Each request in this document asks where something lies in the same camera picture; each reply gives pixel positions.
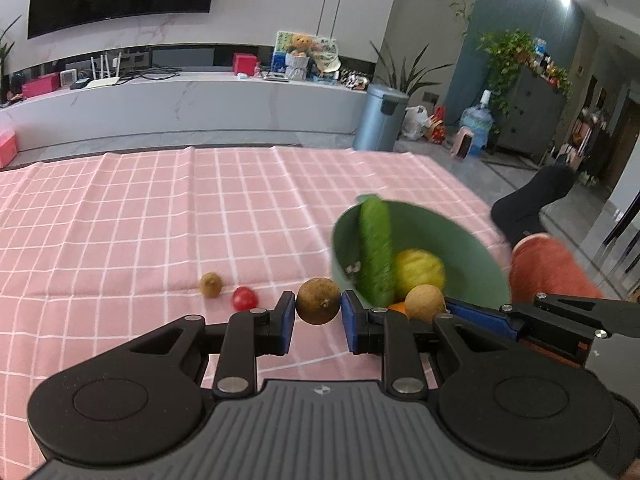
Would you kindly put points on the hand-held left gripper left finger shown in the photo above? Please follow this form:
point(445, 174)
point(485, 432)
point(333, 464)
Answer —
point(286, 322)

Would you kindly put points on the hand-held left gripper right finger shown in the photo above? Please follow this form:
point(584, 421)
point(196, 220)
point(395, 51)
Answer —
point(351, 322)

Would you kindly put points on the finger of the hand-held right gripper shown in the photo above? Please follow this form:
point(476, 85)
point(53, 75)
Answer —
point(475, 312)

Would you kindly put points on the brown kiwi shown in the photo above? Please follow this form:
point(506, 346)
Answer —
point(319, 301)
point(211, 285)
point(424, 302)

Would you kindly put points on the orange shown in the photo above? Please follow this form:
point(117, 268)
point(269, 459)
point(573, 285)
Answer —
point(396, 307)

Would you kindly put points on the large yellow-green lemon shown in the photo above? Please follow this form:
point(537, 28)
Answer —
point(420, 271)

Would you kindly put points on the green cucumber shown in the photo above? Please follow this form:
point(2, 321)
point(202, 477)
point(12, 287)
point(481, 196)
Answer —
point(376, 250)

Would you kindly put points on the green colander bowl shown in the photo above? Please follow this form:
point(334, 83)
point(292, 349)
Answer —
point(450, 240)

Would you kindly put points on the red cherry tomato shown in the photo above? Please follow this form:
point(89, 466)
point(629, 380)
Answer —
point(245, 298)

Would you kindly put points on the person's red trouser leg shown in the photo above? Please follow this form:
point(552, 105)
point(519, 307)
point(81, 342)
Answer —
point(550, 270)

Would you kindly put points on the person's black sock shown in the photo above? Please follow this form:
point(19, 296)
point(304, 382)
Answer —
point(535, 195)

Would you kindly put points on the small pink appliance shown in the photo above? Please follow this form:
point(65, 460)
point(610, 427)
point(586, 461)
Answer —
point(464, 144)

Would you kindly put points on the pink checked tablecloth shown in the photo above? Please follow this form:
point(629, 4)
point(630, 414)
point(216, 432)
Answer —
point(125, 235)

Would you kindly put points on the blue water bottle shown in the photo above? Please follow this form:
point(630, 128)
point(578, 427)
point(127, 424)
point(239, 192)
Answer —
point(477, 122)

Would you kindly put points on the white plastic bag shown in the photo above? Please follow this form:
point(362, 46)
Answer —
point(415, 122)

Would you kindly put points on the grey cabinet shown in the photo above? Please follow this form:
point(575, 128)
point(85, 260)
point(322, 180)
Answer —
point(532, 120)

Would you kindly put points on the grey-blue trash can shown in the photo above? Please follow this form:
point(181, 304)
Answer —
point(380, 120)

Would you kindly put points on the white marble TV bench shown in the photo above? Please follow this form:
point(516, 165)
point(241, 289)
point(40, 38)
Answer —
point(200, 105)

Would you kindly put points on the black and white figurines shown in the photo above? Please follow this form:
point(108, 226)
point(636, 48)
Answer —
point(356, 81)

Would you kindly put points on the small kitchen scale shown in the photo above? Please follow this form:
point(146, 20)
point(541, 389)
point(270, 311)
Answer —
point(276, 77)

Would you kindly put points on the long-leaved potted plant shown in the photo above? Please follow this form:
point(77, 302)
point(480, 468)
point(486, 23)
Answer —
point(405, 72)

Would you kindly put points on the trailing vine plant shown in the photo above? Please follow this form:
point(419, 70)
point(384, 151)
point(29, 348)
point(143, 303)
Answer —
point(505, 57)

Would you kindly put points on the red box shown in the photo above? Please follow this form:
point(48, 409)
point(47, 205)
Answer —
point(245, 65)

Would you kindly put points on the row of bottles and jars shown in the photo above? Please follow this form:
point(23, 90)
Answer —
point(550, 62)

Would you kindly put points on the patterned sun hat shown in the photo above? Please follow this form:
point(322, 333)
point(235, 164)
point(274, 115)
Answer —
point(327, 60)

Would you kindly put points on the teddy bear bouquet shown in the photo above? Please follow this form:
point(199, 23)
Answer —
point(299, 57)

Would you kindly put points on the colourful picture board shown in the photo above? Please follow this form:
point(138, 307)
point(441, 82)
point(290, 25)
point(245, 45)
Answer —
point(280, 47)

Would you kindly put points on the white router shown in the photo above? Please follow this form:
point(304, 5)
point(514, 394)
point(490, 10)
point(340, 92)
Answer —
point(105, 80)

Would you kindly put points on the small white clock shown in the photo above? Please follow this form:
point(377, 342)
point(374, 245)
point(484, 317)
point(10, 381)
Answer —
point(68, 78)

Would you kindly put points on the pink storage box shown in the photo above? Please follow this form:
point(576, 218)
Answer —
point(7, 147)

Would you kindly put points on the pink flat box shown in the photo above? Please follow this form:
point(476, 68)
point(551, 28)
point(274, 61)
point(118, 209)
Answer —
point(41, 85)

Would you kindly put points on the thin-leaved potted plant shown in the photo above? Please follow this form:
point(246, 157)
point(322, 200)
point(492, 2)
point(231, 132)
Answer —
point(6, 50)

